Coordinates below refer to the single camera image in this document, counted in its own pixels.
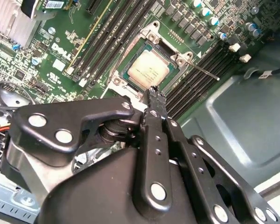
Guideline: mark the silver topped CPU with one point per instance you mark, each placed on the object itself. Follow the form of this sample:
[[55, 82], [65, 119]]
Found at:
[[147, 67]]

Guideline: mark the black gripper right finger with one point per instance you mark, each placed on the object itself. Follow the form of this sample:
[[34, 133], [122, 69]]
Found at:
[[197, 162]]

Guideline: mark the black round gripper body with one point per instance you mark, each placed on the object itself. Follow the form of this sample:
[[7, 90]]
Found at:
[[95, 198]]

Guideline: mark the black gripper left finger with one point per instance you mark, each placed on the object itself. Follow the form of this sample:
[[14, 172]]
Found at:
[[84, 112]]

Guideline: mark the metal socket cover frame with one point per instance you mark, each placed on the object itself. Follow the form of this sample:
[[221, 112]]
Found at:
[[123, 92]]

